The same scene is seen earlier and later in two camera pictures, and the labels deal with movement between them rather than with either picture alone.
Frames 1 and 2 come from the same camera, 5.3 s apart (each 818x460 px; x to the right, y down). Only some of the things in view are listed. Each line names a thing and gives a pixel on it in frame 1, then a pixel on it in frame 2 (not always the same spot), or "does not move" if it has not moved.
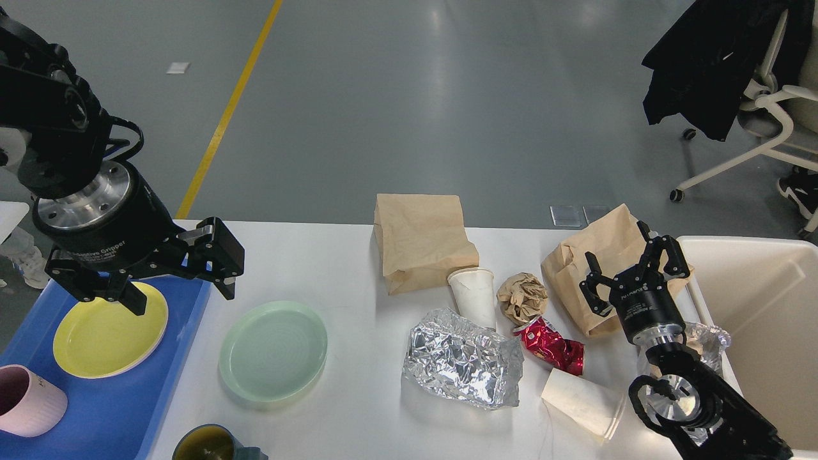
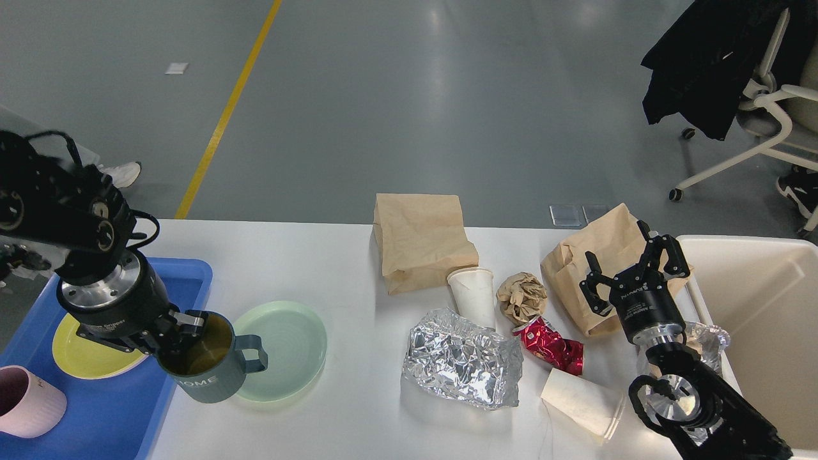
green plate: [272, 351] does not move
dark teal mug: [213, 442] to [209, 363]
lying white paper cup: [597, 409] does not move
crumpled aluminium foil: [460, 358] does not move
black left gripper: [120, 223] to [128, 310]
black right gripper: [642, 299] does not move
